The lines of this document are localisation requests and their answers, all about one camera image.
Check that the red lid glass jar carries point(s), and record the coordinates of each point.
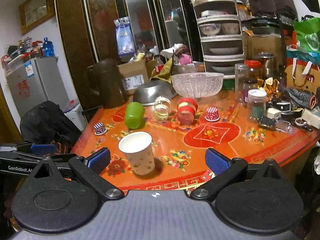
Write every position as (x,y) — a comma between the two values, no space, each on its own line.
(253,70)

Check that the metal canister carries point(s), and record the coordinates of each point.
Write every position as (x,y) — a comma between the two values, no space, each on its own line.
(266,63)

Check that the red lidded jar lying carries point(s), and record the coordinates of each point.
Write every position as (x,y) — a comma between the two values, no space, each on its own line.
(187,110)

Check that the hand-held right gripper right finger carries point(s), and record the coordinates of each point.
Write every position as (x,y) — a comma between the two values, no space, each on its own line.
(217,160)

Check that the clear cut-glass bowl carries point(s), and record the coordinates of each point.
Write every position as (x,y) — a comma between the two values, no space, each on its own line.
(197,85)

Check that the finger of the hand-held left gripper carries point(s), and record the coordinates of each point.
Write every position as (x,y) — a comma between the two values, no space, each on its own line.
(42,149)

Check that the white tiered dish rack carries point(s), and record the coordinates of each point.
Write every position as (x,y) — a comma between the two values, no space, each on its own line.
(217,27)

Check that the metal pot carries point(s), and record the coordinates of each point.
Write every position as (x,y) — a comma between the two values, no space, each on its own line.
(186,68)

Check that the white lid glass jar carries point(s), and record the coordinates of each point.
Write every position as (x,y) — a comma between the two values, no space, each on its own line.
(256,105)

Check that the large cardboard box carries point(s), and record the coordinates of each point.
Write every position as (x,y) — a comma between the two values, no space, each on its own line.
(265,45)

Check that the grey refrigerator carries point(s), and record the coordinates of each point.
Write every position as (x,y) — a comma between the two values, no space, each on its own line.
(32,83)

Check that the empty clear glass jar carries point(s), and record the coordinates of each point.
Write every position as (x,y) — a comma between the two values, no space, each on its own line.
(240,82)

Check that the dark wooden wardrobe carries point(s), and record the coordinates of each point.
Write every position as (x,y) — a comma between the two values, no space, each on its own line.
(100,30)

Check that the white storage box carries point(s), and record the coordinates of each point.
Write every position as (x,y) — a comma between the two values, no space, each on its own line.
(75,116)

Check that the small cardboard box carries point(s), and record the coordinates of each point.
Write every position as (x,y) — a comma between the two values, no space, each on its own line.
(133,76)

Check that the striped small paper cup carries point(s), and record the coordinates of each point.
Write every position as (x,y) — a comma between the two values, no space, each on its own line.
(100,128)

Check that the grey knitted cloth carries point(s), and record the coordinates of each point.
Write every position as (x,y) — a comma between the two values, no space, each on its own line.
(302,97)

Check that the dark lid glass jar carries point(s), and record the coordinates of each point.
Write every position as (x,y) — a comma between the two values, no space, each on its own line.
(250,86)

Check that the white power adapter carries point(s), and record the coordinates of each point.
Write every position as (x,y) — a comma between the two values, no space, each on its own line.
(273,113)

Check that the olive yellow cloth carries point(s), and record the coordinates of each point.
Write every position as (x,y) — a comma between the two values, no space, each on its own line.
(165,72)

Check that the brown paper gift bag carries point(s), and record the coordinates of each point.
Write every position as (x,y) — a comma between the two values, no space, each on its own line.
(302,75)

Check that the wooden framed wall clock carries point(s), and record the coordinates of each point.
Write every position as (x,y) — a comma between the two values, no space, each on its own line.
(35,11)

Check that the clear glass cup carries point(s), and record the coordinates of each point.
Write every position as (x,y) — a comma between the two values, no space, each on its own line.
(162,108)

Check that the red checkered small paper cup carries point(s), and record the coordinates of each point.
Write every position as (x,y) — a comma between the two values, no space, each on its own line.
(212,114)

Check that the blue white plastic bag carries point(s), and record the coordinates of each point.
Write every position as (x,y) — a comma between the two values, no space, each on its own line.
(124,37)

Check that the green plastic cup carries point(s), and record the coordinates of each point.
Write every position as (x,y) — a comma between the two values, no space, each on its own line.
(135,116)

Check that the metal bowl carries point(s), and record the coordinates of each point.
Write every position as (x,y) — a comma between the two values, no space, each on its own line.
(153,93)

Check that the brown plastic pitcher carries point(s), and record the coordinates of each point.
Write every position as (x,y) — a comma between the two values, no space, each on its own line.
(108,82)

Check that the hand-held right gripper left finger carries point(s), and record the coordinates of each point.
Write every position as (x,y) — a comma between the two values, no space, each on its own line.
(98,159)

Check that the white floral paper cup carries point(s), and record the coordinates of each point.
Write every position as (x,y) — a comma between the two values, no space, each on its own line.
(140,155)

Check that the green shopping bag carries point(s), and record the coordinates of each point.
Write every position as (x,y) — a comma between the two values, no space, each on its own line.
(308,36)

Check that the blue water bottle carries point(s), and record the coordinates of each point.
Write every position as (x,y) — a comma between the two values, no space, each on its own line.
(48,47)

